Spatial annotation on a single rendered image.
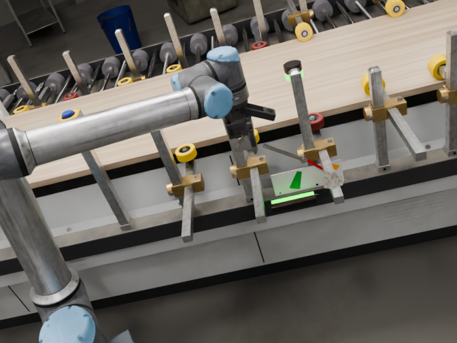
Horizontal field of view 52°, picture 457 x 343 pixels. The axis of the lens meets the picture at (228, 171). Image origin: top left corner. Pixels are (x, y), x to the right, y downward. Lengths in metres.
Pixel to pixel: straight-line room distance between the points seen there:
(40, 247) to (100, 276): 1.07
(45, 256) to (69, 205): 0.76
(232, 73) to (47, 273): 0.78
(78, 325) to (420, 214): 1.57
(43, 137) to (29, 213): 0.29
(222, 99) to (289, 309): 1.32
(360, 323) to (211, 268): 0.74
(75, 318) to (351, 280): 1.37
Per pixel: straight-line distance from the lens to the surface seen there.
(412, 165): 1.83
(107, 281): 2.48
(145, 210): 2.08
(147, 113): 1.17
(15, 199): 1.33
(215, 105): 1.22
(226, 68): 1.38
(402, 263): 2.42
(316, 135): 1.77
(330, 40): 2.40
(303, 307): 2.30
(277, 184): 1.74
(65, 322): 1.45
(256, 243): 2.25
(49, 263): 1.45
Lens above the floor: 1.83
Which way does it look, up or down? 35 degrees down
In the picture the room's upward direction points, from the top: 18 degrees counter-clockwise
